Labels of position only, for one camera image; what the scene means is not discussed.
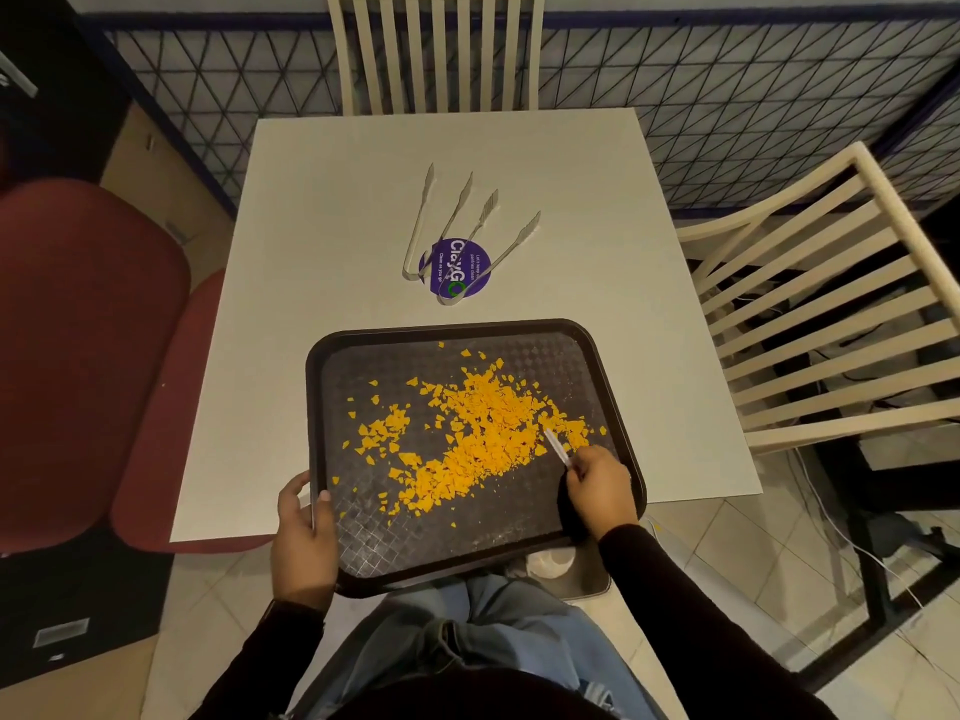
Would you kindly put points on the person's left hand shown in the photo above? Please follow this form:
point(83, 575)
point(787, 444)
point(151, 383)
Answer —
point(300, 562)

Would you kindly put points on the person's right hand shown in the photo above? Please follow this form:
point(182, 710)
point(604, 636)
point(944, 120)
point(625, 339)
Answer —
point(604, 494)

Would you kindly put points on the small white scraper card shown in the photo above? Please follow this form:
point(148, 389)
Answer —
point(556, 447)

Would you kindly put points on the metal waste bin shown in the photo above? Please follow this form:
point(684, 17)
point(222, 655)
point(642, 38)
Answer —
point(592, 584)

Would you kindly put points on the pile of orange crumbs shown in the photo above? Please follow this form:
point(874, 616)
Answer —
point(480, 427)

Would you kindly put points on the dark brown plastic tray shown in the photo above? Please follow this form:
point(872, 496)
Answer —
point(465, 539)

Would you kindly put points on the metal tongs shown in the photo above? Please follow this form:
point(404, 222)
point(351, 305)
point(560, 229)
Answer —
point(417, 221)
point(525, 230)

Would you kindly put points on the person's right forearm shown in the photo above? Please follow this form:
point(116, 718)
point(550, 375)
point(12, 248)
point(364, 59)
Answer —
point(690, 637)

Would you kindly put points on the person's left forearm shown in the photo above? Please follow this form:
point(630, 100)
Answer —
point(262, 667)

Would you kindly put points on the person's legs in jeans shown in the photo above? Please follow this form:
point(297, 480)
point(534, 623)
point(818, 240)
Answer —
point(480, 637)

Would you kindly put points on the white paper waste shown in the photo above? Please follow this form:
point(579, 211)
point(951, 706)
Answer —
point(549, 563)

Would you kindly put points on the cream slatted wooden chair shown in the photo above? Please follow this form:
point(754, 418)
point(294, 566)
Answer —
point(343, 52)
point(810, 434)

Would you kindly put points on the low black floor cabinet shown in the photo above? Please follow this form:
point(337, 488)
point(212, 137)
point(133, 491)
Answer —
point(75, 592)

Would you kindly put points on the round purple sticker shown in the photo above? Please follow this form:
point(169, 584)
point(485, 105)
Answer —
point(450, 266)

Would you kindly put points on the red cushioned chair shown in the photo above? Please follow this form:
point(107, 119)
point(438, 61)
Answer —
point(75, 352)

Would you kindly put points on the tall black cabinet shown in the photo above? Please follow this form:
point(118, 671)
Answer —
point(67, 82)

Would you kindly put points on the black metal frame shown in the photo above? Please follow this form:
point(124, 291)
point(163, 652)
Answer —
point(877, 577)

